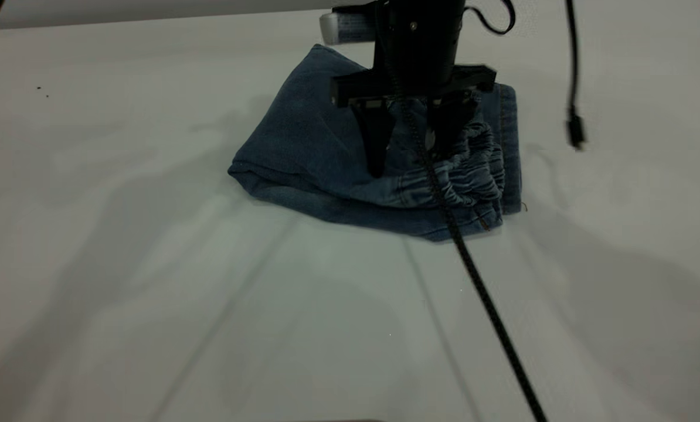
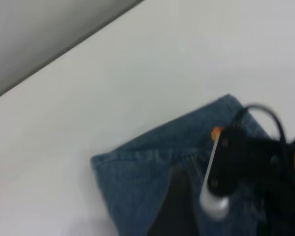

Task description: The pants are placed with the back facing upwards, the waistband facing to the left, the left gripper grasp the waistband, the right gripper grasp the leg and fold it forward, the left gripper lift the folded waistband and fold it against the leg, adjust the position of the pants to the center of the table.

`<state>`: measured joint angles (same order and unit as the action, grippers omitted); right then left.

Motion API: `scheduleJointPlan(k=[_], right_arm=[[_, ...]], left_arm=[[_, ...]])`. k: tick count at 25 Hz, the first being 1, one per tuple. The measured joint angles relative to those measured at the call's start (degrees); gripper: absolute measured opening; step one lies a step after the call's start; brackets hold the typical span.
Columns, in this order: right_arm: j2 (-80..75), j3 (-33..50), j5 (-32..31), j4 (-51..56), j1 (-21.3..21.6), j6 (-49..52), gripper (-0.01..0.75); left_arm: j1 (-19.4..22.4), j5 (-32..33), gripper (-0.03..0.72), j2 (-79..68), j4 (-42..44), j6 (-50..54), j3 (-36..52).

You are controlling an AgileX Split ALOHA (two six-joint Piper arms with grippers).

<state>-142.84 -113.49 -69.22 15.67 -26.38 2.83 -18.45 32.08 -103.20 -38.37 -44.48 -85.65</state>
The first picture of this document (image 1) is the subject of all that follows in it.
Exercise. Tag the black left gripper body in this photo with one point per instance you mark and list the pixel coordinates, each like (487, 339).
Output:
(420, 47)

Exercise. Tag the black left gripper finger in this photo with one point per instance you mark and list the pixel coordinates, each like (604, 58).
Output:
(449, 126)
(376, 140)

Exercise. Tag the blue denim cartoon print shorts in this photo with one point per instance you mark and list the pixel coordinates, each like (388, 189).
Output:
(315, 140)

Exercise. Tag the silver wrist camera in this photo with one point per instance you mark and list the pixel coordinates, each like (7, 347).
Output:
(347, 26)

